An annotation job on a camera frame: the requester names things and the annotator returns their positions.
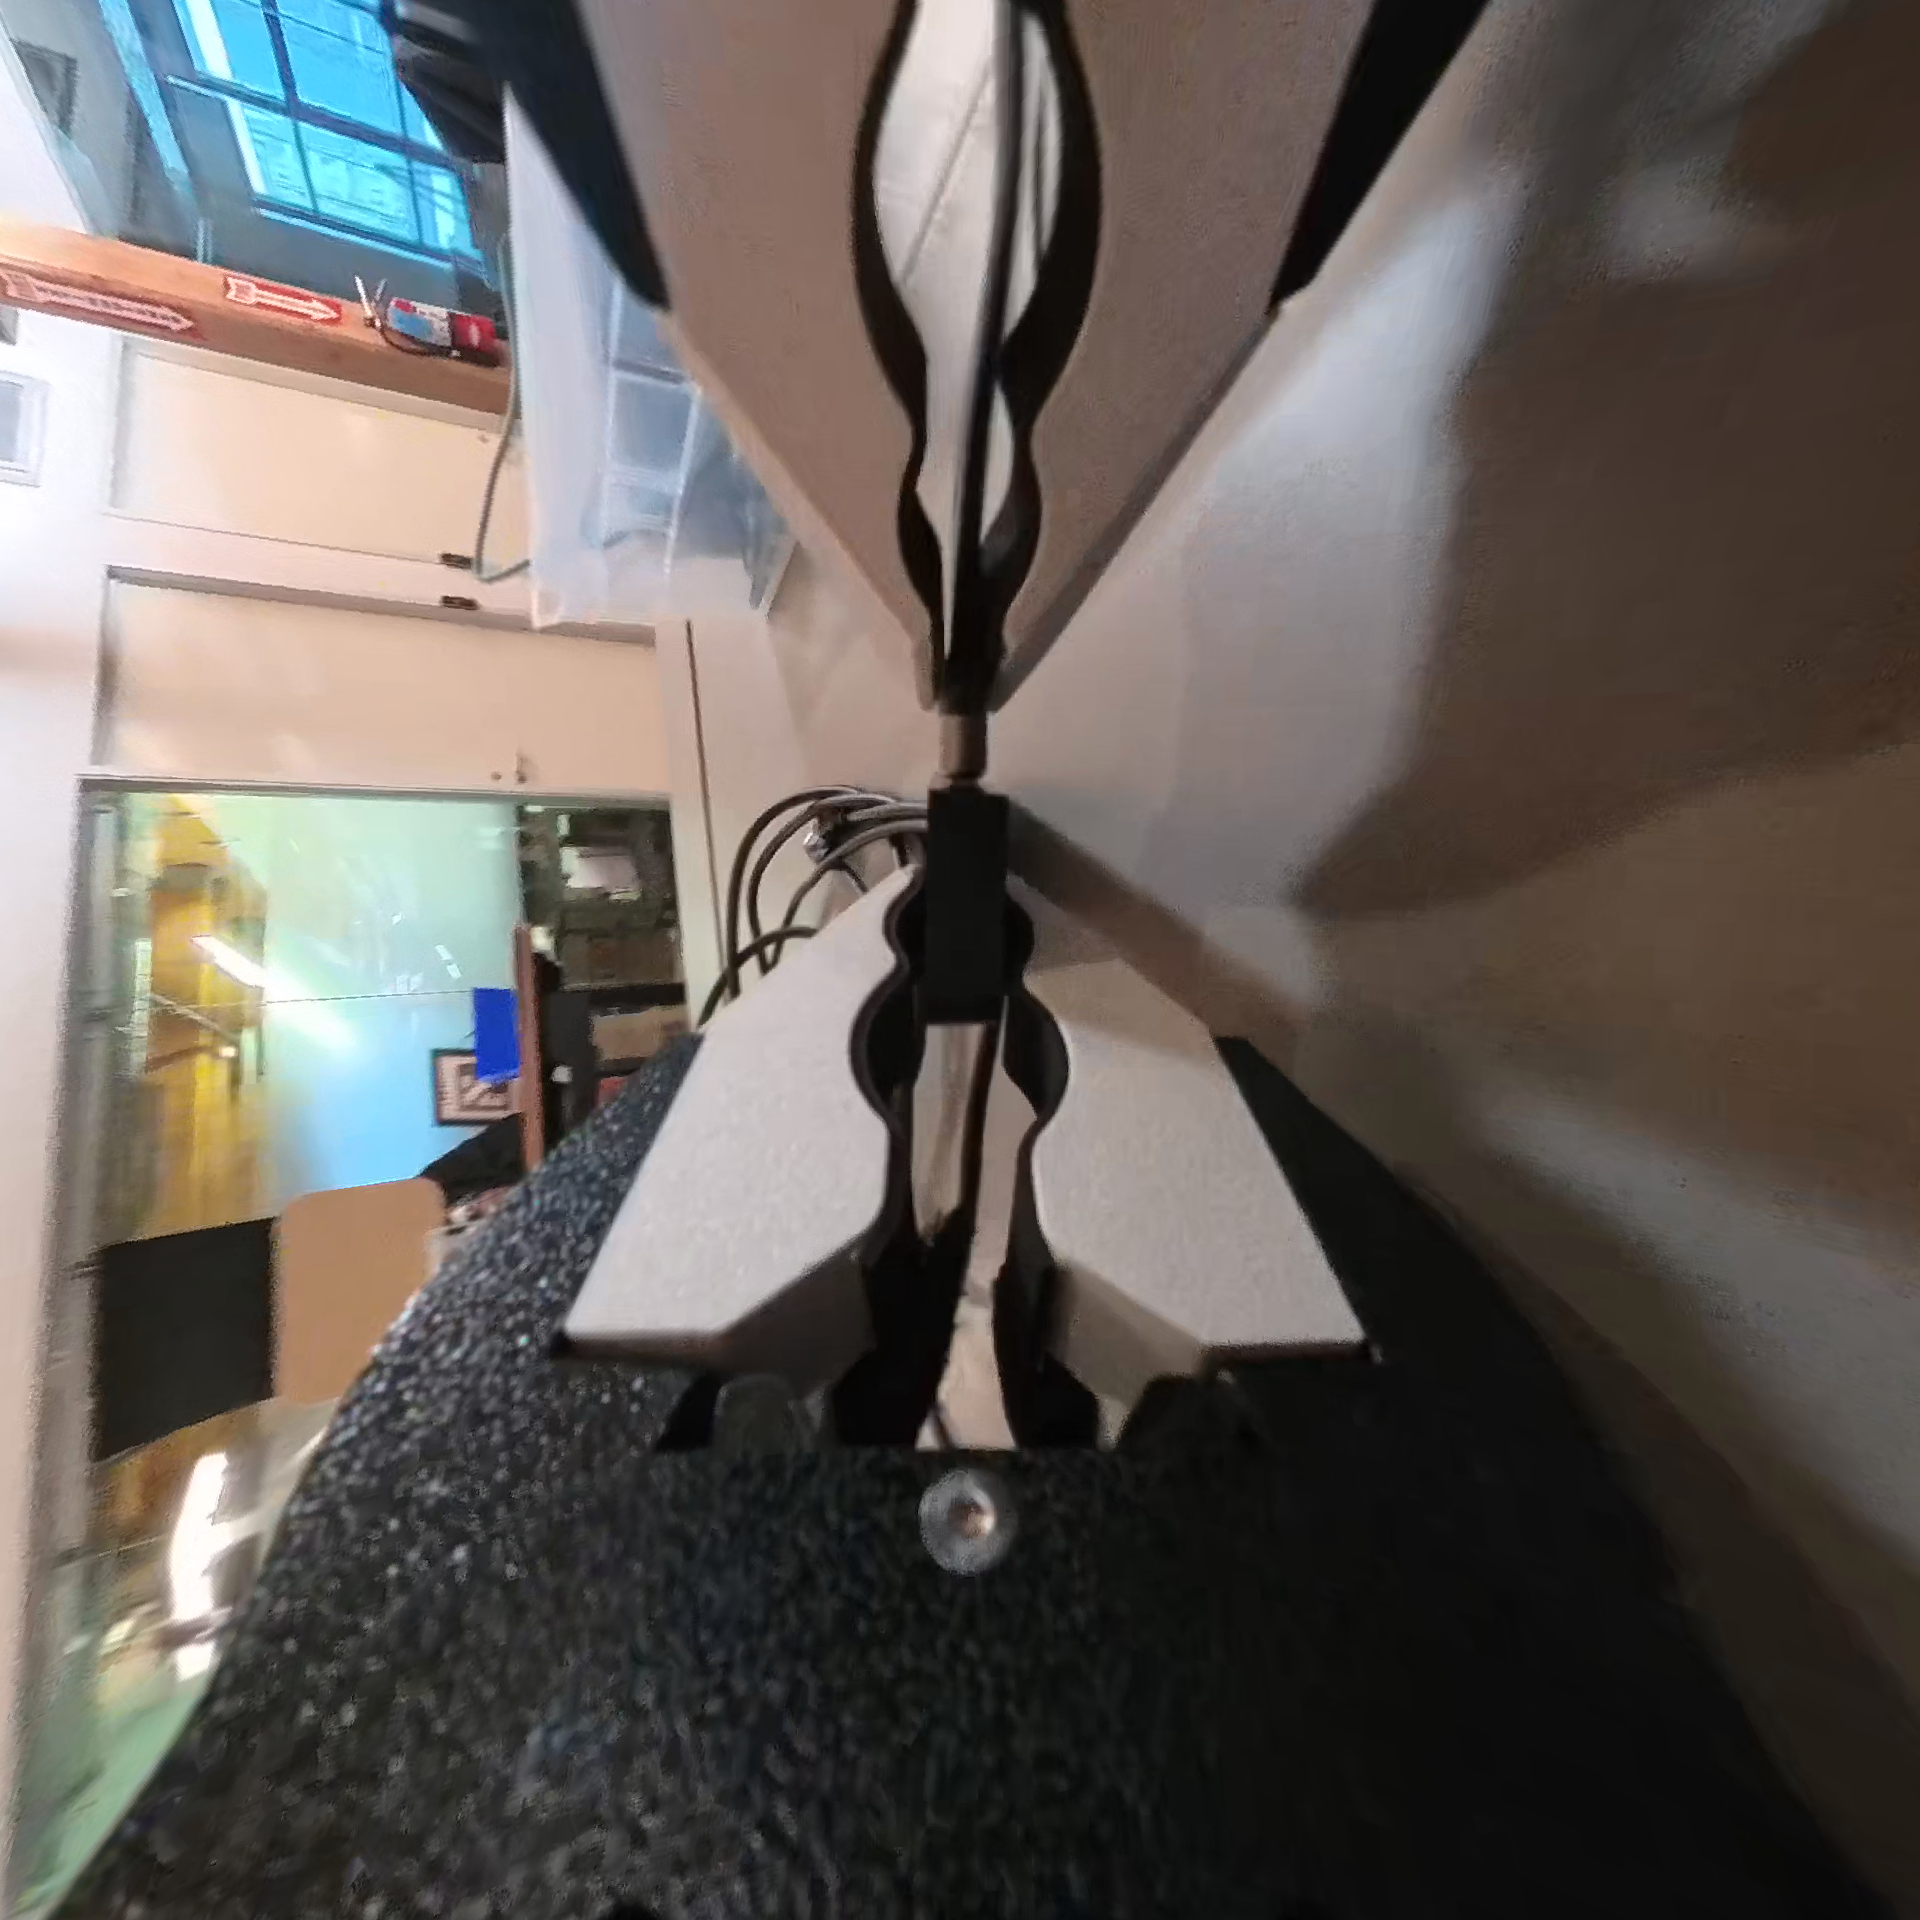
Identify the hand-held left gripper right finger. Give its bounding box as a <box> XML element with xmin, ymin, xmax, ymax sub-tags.
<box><xmin>993</xmin><ymin>883</ymin><xmax>1371</xmax><ymax>1451</ymax></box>

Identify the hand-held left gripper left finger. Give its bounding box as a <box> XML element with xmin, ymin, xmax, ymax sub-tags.
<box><xmin>559</xmin><ymin>866</ymin><xmax>967</xmax><ymax>1447</ymax></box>

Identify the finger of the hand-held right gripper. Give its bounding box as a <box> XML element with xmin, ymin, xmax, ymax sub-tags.
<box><xmin>574</xmin><ymin>0</ymin><xmax>963</xmax><ymax>708</ymax></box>
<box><xmin>967</xmin><ymin>0</ymin><xmax>1389</xmax><ymax>708</ymax></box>

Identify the short black usb cable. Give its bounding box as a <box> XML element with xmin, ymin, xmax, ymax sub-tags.
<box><xmin>932</xmin><ymin>0</ymin><xmax>1053</xmax><ymax>795</ymax></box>

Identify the clear plastic bin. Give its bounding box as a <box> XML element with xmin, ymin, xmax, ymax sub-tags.
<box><xmin>503</xmin><ymin>82</ymin><xmax>801</xmax><ymax>635</ymax></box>

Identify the fire extinguisher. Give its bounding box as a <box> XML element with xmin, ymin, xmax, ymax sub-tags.
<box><xmin>356</xmin><ymin>277</ymin><xmax>503</xmax><ymax>369</ymax></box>

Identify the paned window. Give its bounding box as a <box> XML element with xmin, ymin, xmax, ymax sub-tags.
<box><xmin>98</xmin><ymin>0</ymin><xmax>489</xmax><ymax>269</ymax></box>

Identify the beige door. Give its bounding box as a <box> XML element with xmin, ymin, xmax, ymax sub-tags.
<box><xmin>104</xmin><ymin>338</ymin><xmax>535</xmax><ymax>569</ymax></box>
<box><xmin>91</xmin><ymin>572</ymin><xmax>672</xmax><ymax>795</ymax></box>

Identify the wooden post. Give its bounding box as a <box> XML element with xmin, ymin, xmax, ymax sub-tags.
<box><xmin>0</xmin><ymin>217</ymin><xmax>513</xmax><ymax>419</ymax></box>

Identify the black wall monitor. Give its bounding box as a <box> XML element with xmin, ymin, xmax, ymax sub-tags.
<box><xmin>91</xmin><ymin>1215</ymin><xmax>277</xmax><ymax>1462</ymax></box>

